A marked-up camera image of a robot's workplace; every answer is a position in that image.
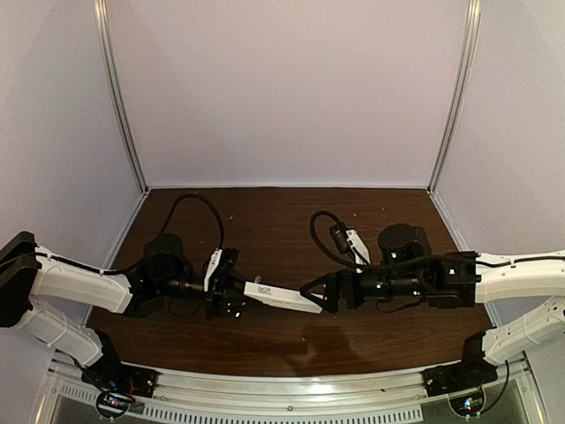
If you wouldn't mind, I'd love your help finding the white remote control body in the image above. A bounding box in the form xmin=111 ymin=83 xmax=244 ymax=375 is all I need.
xmin=244 ymin=282 xmax=322 ymax=314

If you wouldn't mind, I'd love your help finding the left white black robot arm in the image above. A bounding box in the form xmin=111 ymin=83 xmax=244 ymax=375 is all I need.
xmin=1 ymin=231 xmax=260 ymax=391

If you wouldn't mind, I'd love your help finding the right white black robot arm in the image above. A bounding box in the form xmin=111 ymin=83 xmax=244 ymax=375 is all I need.
xmin=300 ymin=223 xmax=564 ymax=394

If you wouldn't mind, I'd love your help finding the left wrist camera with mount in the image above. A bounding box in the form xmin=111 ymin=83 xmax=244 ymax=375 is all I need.
xmin=203 ymin=248 xmax=222 ymax=292

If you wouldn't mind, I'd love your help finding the left black camera cable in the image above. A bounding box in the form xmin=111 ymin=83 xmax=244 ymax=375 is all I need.
xmin=165 ymin=195 xmax=227 ymax=266

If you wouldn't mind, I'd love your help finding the black camera cable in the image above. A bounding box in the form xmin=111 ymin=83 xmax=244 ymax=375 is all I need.
xmin=310 ymin=210 xmax=354 ymax=266
xmin=165 ymin=195 xmax=227 ymax=266

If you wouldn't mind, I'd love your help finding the right black camera cable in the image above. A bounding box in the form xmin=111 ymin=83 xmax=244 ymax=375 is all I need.
xmin=310 ymin=210 xmax=354 ymax=266

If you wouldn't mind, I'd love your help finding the aluminium front rail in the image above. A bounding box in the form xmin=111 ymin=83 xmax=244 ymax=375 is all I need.
xmin=43 ymin=348 xmax=544 ymax=424

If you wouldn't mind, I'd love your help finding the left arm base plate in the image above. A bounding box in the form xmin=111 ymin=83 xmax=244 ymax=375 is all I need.
xmin=81 ymin=361 xmax=158 ymax=398

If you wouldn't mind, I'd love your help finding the perforated white cable duct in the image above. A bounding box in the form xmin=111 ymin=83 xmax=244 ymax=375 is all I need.
xmin=50 ymin=383 xmax=424 ymax=423

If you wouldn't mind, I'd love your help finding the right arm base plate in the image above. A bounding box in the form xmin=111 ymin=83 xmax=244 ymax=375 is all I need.
xmin=421 ymin=362 xmax=498 ymax=397

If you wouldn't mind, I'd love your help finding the right aluminium frame post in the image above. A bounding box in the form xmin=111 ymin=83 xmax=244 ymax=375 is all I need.
xmin=427 ymin=0 xmax=482 ymax=196

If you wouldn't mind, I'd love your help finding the aluminium frame post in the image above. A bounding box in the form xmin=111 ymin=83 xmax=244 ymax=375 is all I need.
xmin=427 ymin=0 xmax=482 ymax=196
xmin=94 ymin=0 xmax=149 ymax=194

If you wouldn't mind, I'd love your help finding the left aluminium frame post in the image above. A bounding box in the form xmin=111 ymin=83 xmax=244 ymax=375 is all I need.
xmin=94 ymin=0 xmax=149 ymax=194

